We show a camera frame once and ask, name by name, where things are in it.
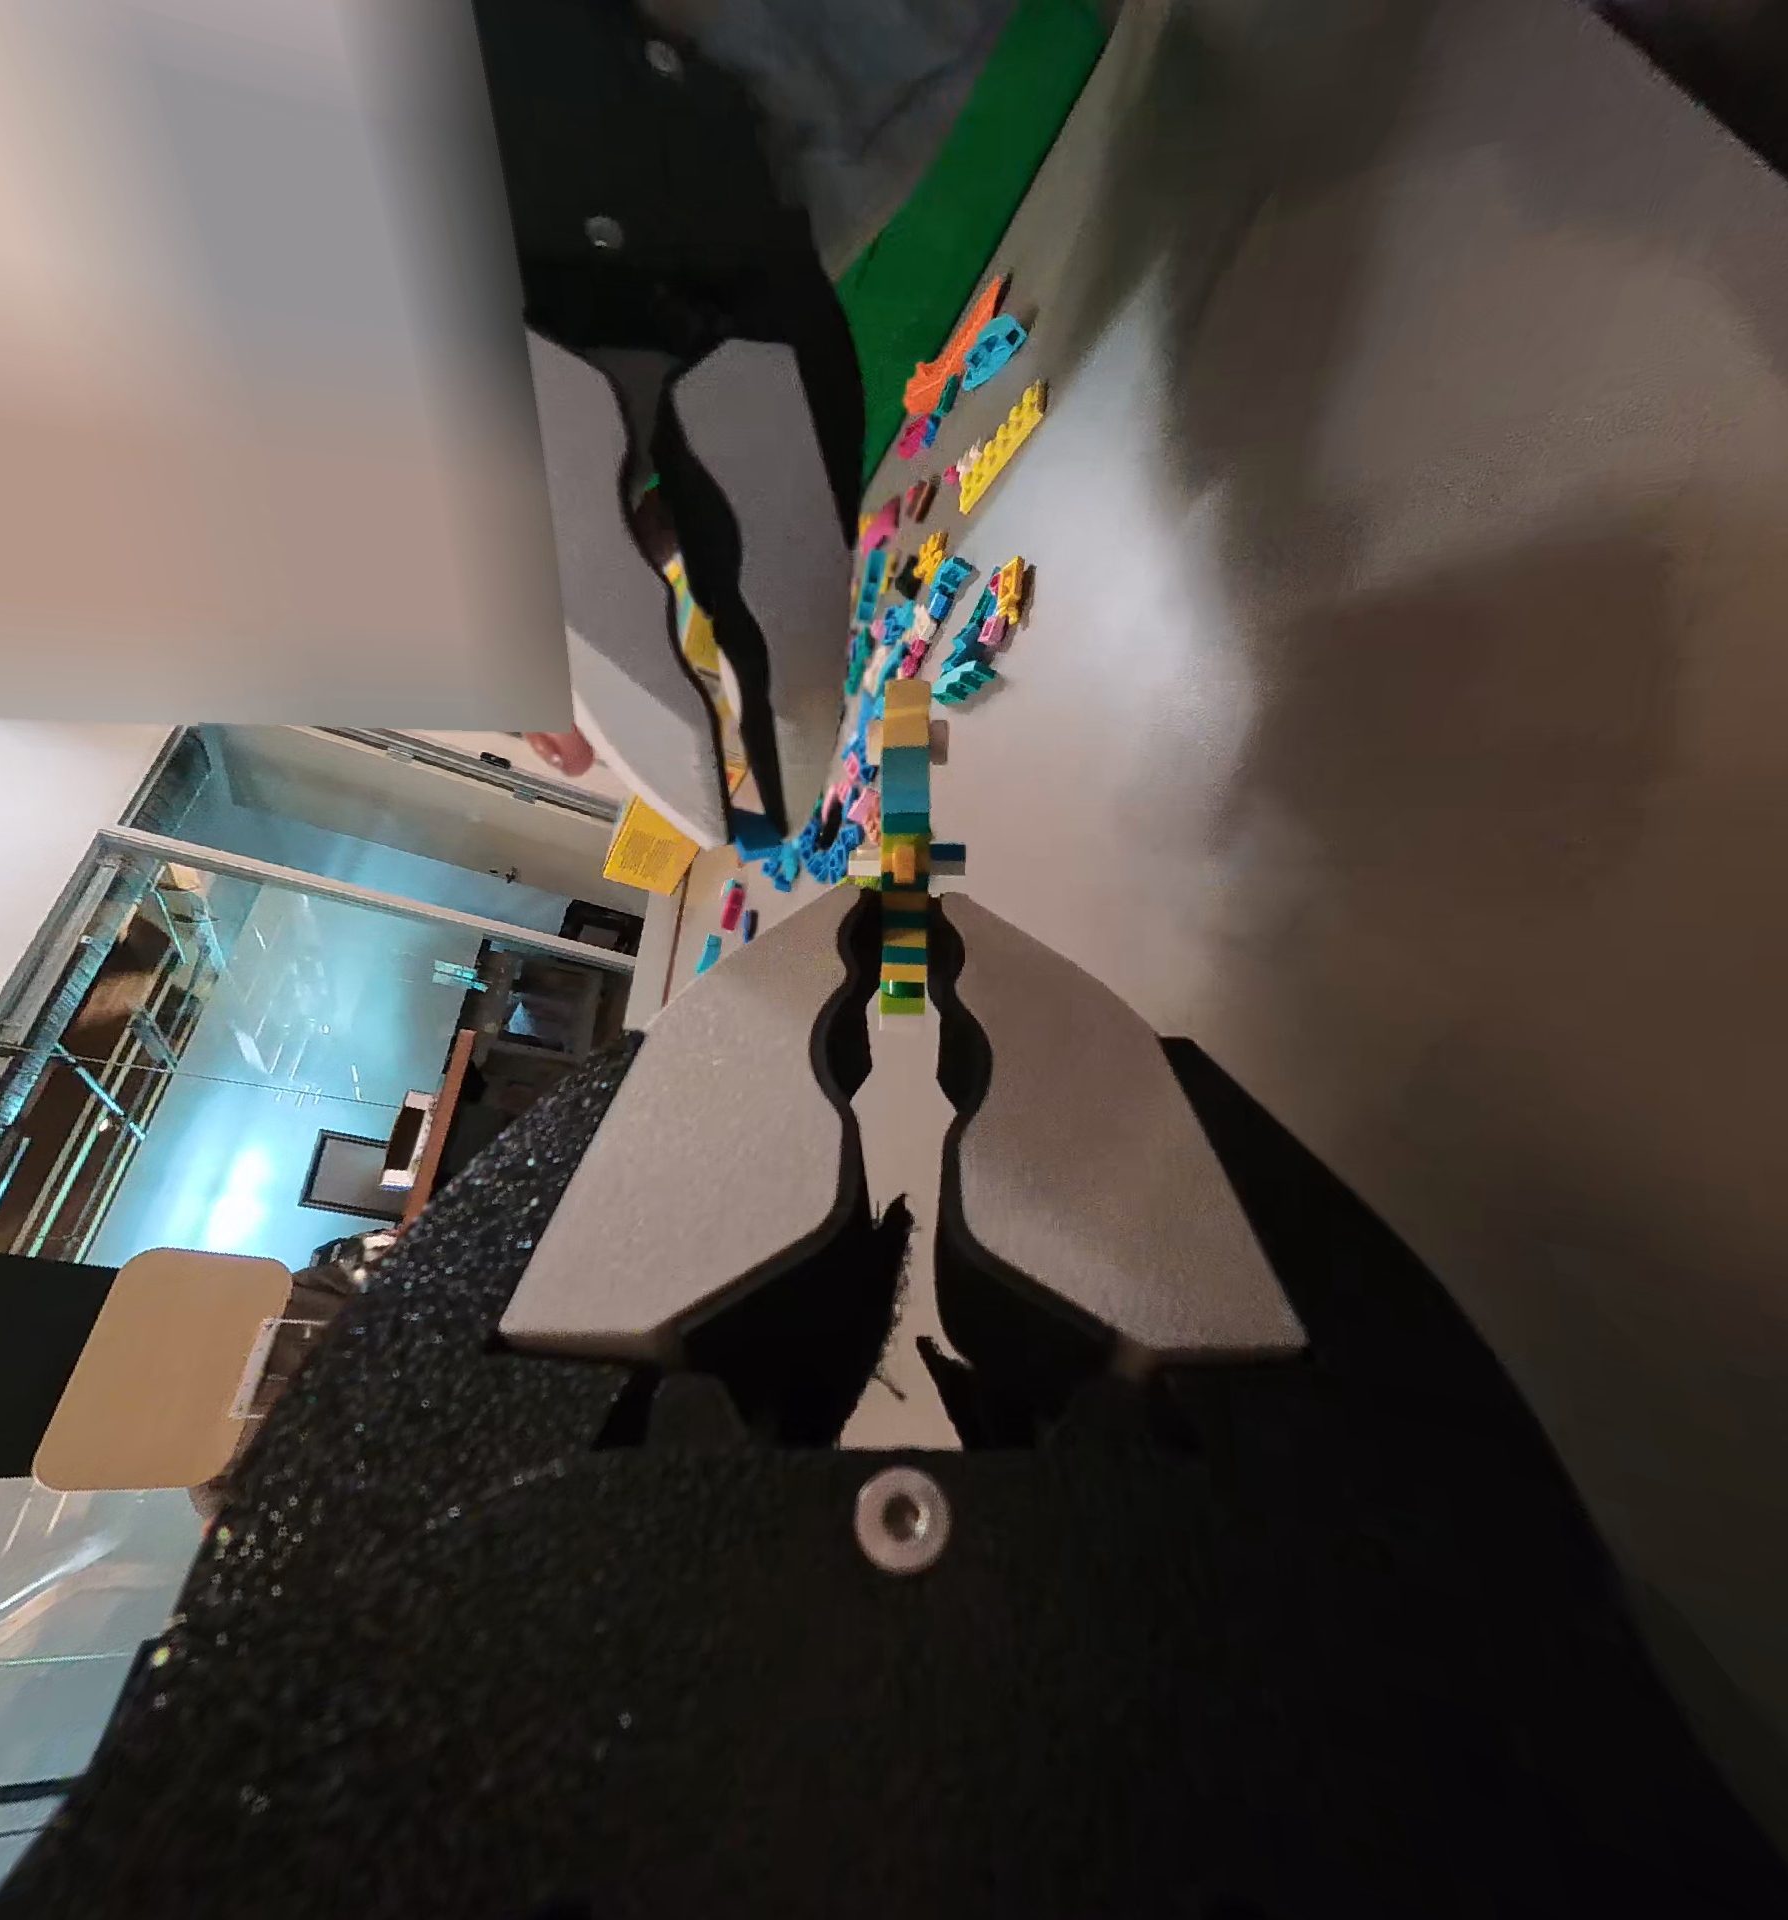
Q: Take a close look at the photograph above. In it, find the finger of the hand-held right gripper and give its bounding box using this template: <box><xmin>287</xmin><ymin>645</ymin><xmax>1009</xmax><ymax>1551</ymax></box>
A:
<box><xmin>525</xmin><ymin>331</ymin><xmax>733</xmax><ymax>846</ymax></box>
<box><xmin>650</xmin><ymin>341</ymin><xmax>856</xmax><ymax>843</ymax></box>

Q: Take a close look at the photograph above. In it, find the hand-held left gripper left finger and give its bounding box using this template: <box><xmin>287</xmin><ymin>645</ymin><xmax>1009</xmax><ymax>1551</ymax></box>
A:
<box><xmin>498</xmin><ymin>893</ymin><xmax>876</xmax><ymax>1349</ymax></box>

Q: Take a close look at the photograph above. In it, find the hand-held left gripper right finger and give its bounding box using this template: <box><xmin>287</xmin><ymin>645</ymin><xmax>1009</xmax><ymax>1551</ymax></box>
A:
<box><xmin>929</xmin><ymin>893</ymin><xmax>1310</xmax><ymax>1372</ymax></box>

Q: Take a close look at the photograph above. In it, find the pile of colourful bricks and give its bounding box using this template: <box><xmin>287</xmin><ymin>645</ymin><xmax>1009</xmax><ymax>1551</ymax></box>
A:
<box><xmin>691</xmin><ymin>307</ymin><xmax>1053</xmax><ymax>977</ymax></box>

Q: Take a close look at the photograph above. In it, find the striped brick fish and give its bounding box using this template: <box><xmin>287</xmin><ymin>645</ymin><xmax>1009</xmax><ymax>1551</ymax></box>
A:
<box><xmin>848</xmin><ymin>678</ymin><xmax>970</xmax><ymax>1023</ymax></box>

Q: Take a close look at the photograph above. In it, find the grey desk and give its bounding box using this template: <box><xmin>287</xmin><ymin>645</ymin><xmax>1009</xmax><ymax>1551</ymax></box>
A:
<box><xmin>564</xmin><ymin>0</ymin><xmax>1788</xmax><ymax>1920</ymax></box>

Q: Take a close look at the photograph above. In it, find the yellow leaflet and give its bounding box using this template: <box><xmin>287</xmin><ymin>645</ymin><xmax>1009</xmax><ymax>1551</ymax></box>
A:
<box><xmin>602</xmin><ymin>795</ymin><xmax>701</xmax><ymax>902</ymax></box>

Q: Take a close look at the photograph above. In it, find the yellow brick plate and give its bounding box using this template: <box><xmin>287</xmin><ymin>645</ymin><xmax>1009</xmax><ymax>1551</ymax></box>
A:
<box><xmin>954</xmin><ymin>381</ymin><xmax>1053</xmax><ymax>516</ymax></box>

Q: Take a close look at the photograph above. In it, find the orange brick separator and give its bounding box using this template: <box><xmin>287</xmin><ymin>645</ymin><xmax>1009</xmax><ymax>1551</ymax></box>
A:
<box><xmin>901</xmin><ymin>275</ymin><xmax>1016</xmax><ymax>418</ymax></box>

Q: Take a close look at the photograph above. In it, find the green baseplate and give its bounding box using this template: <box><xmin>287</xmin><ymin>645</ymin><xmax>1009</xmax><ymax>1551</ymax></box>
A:
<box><xmin>830</xmin><ymin>0</ymin><xmax>1113</xmax><ymax>488</ymax></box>

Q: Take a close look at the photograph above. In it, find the black framed picture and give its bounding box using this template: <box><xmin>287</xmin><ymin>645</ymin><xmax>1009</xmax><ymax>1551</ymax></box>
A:
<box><xmin>301</xmin><ymin>1130</ymin><xmax>393</xmax><ymax>1214</ymax></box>

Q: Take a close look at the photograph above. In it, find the glass partition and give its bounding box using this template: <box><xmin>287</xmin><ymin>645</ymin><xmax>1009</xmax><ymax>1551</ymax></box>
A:
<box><xmin>0</xmin><ymin>728</ymin><xmax>641</xmax><ymax>1263</ymax></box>

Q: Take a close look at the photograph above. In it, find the wooden panel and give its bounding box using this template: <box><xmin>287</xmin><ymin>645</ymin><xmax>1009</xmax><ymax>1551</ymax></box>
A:
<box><xmin>30</xmin><ymin>1244</ymin><xmax>297</xmax><ymax>1491</ymax></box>

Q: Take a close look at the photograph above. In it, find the black panel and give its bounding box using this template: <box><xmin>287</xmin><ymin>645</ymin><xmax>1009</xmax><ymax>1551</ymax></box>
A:
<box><xmin>0</xmin><ymin>1244</ymin><xmax>116</xmax><ymax>1479</ymax></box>

